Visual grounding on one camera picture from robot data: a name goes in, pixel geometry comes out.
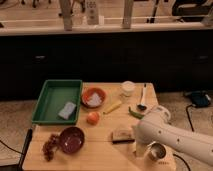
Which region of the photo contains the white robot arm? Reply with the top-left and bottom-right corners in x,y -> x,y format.
133,105 -> 213,166

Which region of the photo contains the purple bowl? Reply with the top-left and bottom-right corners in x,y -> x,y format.
59,127 -> 85,154

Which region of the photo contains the orange bowl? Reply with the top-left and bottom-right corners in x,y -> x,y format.
81,87 -> 106,108

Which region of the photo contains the metal measuring cup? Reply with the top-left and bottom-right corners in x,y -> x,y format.
148,143 -> 166,161

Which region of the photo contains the green chili pepper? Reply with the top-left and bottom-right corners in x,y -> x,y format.
128,107 -> 144,119

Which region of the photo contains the orange tomato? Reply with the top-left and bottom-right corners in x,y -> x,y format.
86,112 -> 100,125

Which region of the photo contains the white plastic cup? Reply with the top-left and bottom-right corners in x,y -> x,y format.
121,81 -> 135,97

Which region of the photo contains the white crumpled cloth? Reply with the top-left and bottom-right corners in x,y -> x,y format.
87,93 -> 102,107

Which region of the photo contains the dark blue floor device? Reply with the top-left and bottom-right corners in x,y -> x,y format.
185,91 -> 211,108

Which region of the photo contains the blue sponge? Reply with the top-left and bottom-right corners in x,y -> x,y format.
58,102 -> 76,120

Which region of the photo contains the bunch of red grapes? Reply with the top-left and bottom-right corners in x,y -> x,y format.
42,134 -> 59,161

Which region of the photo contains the green plastic tray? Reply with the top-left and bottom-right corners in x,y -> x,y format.
32,80 -> 83,125

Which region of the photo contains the white handled spoon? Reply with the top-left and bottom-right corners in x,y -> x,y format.
137,86 -> 146,111

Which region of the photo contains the black cable on floor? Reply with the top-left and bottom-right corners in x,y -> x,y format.
173,103 -> 198,171

